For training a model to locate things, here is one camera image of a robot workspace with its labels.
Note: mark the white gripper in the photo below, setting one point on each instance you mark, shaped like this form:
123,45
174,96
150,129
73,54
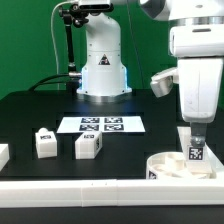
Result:
199,86

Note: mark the white round stool seat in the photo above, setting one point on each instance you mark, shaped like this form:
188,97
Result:
170,165

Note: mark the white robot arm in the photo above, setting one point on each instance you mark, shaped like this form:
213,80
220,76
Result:
196,40

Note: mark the white marker sheet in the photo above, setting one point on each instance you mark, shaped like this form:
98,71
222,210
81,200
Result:
108,124

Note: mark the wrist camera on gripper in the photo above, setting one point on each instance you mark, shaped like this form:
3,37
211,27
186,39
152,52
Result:
162,82

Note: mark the white U-shaped wall fence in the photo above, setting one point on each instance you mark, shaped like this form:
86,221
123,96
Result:
112,192

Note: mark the camera on mount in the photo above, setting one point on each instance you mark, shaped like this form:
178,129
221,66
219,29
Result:
95,5

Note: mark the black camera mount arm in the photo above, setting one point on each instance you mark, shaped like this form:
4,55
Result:
72,17

